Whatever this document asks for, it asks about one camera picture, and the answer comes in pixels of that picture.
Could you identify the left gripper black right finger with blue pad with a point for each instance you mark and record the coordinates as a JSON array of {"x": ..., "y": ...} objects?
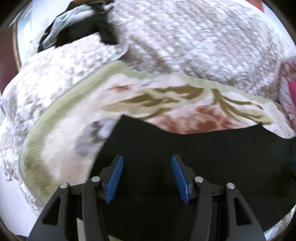
[{"x": 217, "y": 212}]

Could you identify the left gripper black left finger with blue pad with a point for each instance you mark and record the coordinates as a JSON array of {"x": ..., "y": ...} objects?
[{"x": 58, "y": 220}]

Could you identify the black pants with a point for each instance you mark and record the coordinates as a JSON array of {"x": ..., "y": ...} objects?
[{"x": 147, "y": 204}]

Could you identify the floral fleece blanket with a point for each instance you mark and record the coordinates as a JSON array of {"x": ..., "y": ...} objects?
[{"x": 63, "y": 144}]

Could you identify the pink floral rolled comforter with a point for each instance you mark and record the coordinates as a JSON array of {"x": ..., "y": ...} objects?
[{"x": 287, "y": 88}]

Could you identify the quilted white beige bedspread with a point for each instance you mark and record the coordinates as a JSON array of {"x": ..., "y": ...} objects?
[{"x": 229, "y": 42}]

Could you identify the dark clothes pile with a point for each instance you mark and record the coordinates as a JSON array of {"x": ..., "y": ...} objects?
[{"x": 79, "y": 20}]

